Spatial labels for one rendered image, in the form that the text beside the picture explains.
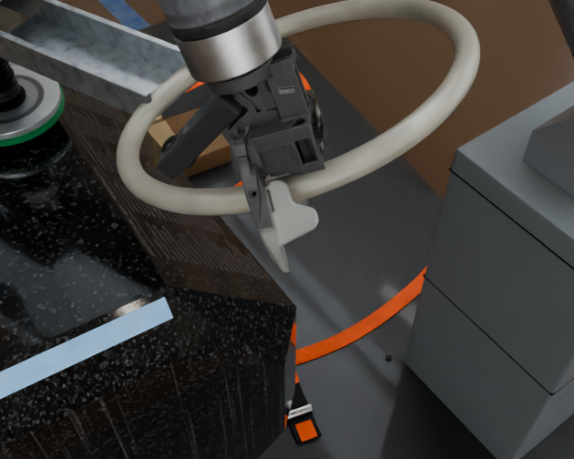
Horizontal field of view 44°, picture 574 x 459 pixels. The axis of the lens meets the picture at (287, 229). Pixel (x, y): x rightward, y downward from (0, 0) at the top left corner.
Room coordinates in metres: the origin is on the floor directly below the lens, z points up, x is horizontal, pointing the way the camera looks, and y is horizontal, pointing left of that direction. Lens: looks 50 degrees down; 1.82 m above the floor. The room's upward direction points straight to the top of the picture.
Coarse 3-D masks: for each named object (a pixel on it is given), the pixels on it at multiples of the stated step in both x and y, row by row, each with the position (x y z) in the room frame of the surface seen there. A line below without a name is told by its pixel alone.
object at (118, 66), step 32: (32, 0) 1.08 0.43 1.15; (0, 32) 0.97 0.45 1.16; (32, 32) 1.03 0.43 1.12; (64, 32) 1.03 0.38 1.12; (96, 32) 1.00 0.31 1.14; (128, 32) 0.96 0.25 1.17; (32, 64) 0.93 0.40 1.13; (64, 64) 0.88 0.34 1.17; (96, 64) 0.94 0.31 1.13; (128, 64) 0.94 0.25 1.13; (160, 64) 0.93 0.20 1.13; (96, 96) 0.86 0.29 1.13; (128, 96) 0.82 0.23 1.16
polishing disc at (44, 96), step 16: (32, 80) 1.15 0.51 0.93; (48, 80) 1.15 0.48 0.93; (32, 96) 1.10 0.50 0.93; (48, 96) 1.10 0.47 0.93; (16, 112) 1.05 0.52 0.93; (32, 112) 1.05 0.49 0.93; (48, 112) 1.05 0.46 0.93; (0, 128) 1.01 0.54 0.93; (16, 128) 1.01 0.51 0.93; (32, 128) 1.01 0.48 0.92
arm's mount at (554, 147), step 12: (552, 120) 1.01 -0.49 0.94; (564, 120) 0.96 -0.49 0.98; (540, 132) 0.99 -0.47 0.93; (552, 132) 0.97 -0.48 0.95; (564, 132) 0.95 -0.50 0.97; (528, 144) 1.00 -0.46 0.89; (540, 144) 0.98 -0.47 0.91; (552, 144) 0.96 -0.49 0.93; (564, 144) 0.95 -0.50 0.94; (528, 156) 0.99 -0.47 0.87; (540, 156) 0.97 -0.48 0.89; (552, 156) 0.96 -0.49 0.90; (564, 156) 0.94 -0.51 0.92; (540, 168) 0.97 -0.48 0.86; (552, 168) 0.95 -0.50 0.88; (564, 168) 0.93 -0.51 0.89; (552, 180) 0.94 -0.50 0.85; (564, 180) 0.93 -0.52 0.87
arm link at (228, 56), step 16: (256, 16) 0.53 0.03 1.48; (272, 16) 0.55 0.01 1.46; (224, 32) 0.59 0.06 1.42; (240, 32) 0.52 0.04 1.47; (256, 32) 0.52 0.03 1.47; (272, 32) 0.54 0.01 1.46; (192, 48) 0.52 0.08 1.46; (208, 48) 0.51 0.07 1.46; (224, 48) 0.51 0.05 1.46; (240, 48) 0.51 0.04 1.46; (256, 48) 0.52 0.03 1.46; (272, 48) 0.53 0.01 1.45; (192, 64) 0.52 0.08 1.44; (208, 64) 0.51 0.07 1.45; (224, 64) 0.51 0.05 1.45; (240, 64) 0.51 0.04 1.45; (256, 64) 0.51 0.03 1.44; (208, 80) 0.51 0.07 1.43; (224, 80) 0.50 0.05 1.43
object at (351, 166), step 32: (352, 0) 0.95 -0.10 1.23; (384, 0) 0.92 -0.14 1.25; (416, 0) 0.88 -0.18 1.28; (288, 32) 0.95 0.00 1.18; (448, 32) 0.77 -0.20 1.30; (160, 96) 0.82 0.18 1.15; (448, 96) 0.61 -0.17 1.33; (128, 128) 0.74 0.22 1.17; (416, 128) 0.56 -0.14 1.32; (128, 160) 0.65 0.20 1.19; (352, 160) 0.53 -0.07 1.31; (384, 160) 0.53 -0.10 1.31; (160, 192) 0.56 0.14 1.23; (192, 192) 0.54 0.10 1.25; (224, 192) 0.52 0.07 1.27; (320, 192) 0.51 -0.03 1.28
